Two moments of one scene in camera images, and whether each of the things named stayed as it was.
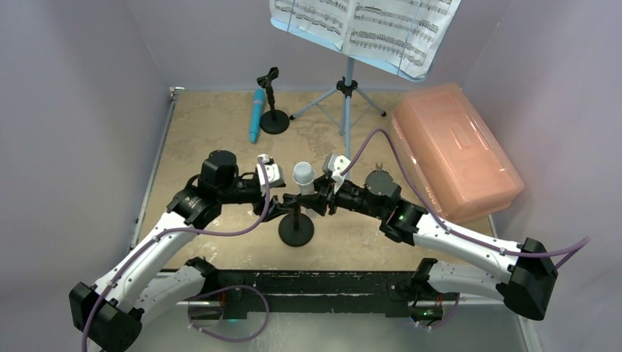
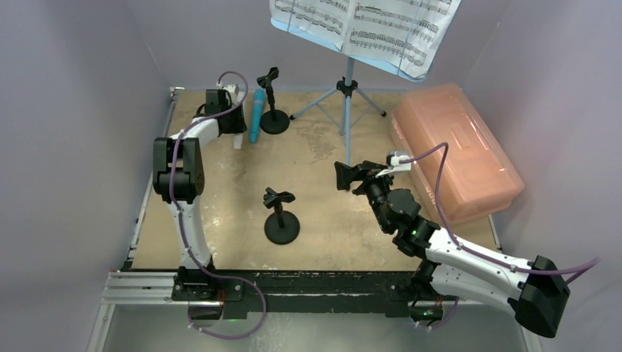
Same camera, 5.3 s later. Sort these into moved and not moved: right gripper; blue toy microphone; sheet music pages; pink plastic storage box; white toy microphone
Moved: right gripper; white toy microphone
Not moved: pink plastic storage box; sheet music pages; blue toy microphone
